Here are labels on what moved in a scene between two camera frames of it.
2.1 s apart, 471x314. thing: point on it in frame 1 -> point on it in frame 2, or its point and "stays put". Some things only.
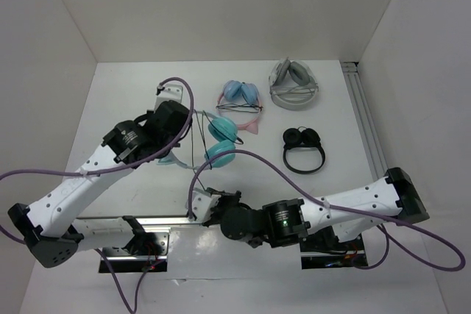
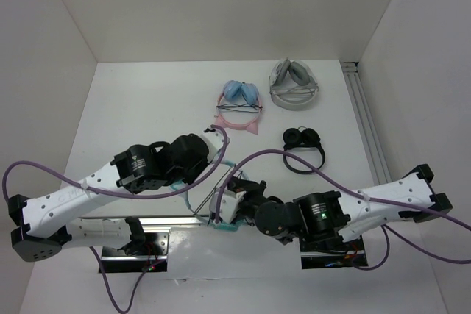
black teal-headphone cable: x=204 y=142 -> x=234 y=166
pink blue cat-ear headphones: x=238 y=91 stays put
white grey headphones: x=293 y=84 stays put
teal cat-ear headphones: x=222 y=134 -> x=234 y=226
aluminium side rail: x=353 y=73 stays put
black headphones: x=302 y=137 stays put
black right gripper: x=224 y=196 -> x=237 y=184
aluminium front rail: x=165 y=220 stays put
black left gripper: x=150 y=112 -> x=202 y=164
